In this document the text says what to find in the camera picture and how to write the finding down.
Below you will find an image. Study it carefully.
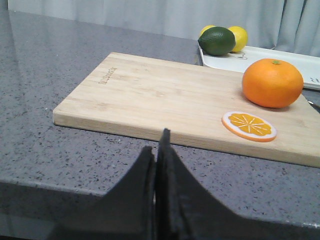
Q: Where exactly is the orange mandarin fruit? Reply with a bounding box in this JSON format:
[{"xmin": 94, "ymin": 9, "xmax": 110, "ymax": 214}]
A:
[{"xmin": 242, "ymin": 58, "xmax": 304, "ymax": 109}]

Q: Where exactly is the yellow lemon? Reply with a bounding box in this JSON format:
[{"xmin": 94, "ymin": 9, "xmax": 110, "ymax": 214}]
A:
[
  {"xmin": 228, "ymin": 26, "xmax": 248, "ymax": 53},
  {"xmin": 199, "ymin": 24, "xmax": 215, "ymax": 37}
]

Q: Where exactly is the dark green lime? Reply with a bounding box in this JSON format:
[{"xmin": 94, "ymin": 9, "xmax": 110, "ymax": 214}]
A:
[{"xmin": 197, "ymin": 26, "xmax": 236, "ymax": 56}]

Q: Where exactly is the white rectangular tray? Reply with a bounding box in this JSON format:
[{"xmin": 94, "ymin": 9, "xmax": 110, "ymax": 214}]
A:
[{"xmin": 199, "ymin": 46, "xmax": 320, "ymax": 91}]

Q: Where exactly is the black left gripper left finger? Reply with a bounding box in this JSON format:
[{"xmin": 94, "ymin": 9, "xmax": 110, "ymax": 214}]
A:
[{"xmin": 48, "ymin": 146, "xmax": 156, "ymax": 240}]

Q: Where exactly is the bamboo cutting board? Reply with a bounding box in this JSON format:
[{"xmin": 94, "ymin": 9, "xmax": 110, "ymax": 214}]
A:
[{"xmin": 53, "ymin": 52, "xmax": 320, "ymax": 167}]

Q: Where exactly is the grey white curtain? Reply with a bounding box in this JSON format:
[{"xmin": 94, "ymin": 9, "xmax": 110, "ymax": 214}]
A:
[{"xmin": 7, "ymin": 0, "xmax": 320, "ymax": 57}]

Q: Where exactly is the felt orange slice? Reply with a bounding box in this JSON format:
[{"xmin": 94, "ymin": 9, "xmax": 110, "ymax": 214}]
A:
[{"xmin": 221, "ymin": 111, "xmax": 277, "ymax": 143}]

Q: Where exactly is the metal cutting board handle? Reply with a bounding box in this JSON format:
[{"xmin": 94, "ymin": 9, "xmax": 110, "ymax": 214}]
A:
[{"xmin": 307, "ymin": 100, "xmax": 320, "ymax": 112}]

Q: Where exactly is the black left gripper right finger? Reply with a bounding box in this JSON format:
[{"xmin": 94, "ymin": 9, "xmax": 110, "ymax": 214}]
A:
[{"xmin": 154, "ymin": 128, "xmax": 271, "ymax": 240}]

